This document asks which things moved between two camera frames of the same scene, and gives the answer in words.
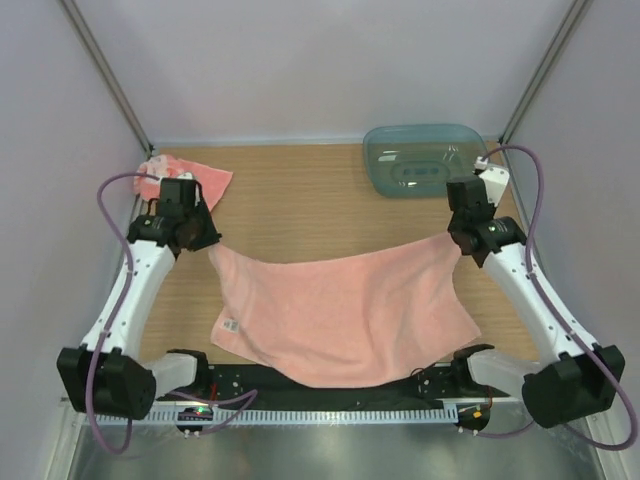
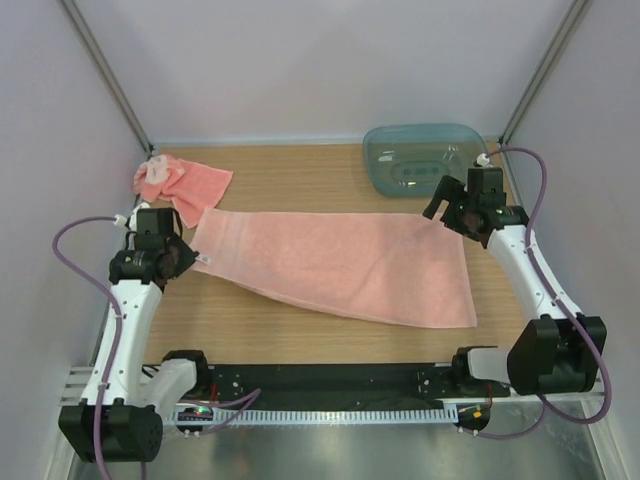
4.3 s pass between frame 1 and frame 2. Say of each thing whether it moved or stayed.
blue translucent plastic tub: stayed
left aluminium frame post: stayed
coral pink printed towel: stayed
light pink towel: moved
